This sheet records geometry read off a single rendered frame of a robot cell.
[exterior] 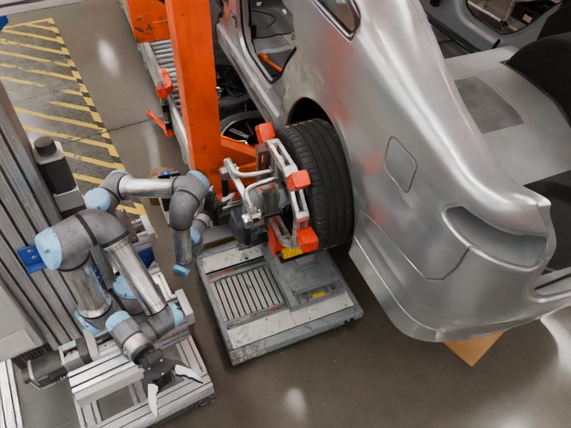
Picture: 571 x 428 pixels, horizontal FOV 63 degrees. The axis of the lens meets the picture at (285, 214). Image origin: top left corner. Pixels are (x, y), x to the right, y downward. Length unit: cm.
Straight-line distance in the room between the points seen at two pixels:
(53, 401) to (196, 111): 157
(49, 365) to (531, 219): 177
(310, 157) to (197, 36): 73
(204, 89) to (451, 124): 127
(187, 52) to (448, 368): 219
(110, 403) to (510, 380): 214
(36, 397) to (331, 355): 154
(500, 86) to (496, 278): 170
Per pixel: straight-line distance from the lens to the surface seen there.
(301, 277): 280
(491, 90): 304
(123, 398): 257
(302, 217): 211
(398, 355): 290
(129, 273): 157
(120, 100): 464
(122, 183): 221
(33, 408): 270
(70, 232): 151
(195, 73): 231
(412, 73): 165
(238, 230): 282
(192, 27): 220
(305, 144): 214
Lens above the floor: 253
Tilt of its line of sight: 48 degrees down
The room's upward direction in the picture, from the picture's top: 3 degrees clockwise
